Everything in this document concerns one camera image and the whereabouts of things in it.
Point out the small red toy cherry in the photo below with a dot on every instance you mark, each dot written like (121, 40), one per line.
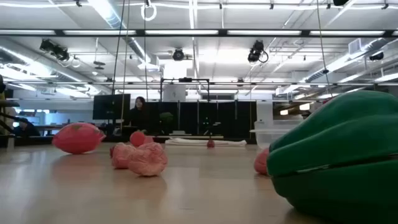
(211, 143)

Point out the round red toy tomato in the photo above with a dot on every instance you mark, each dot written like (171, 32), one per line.
(137, 139)

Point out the pink crinkled toy garlic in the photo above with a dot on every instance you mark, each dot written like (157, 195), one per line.
(121, 157)
(261, 161)
(148, 160)

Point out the large red toy strawberry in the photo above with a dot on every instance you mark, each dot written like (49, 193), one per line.
(77, 140)

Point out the green toy bell pepper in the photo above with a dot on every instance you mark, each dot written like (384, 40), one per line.
(342, 140)

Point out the clear plastic tupperware container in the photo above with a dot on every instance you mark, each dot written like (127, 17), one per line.
(270, 133)

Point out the black partition panels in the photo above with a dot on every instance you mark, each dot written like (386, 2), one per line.
(189, 118)

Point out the white folded cloth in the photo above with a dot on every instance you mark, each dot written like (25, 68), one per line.
(186, 142)

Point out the green background plant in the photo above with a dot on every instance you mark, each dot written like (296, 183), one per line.
(167, 119)

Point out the person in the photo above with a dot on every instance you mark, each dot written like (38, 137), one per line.
(26, 129)
(139, 115)

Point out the black desktop monitor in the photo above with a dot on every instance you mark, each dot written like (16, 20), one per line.
(109, 107)

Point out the black ceiling-mounted device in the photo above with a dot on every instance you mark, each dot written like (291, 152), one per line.
(54, 49)

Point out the dark equipment stand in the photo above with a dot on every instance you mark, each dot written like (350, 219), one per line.
(7, 104)

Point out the black background rig frame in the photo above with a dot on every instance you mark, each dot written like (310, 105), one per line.
(174, 80)

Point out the round black overhead camera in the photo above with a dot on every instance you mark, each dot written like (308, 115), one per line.
(178, 55)

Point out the overhead frame bar with lights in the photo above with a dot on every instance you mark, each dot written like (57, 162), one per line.
(180, 32)

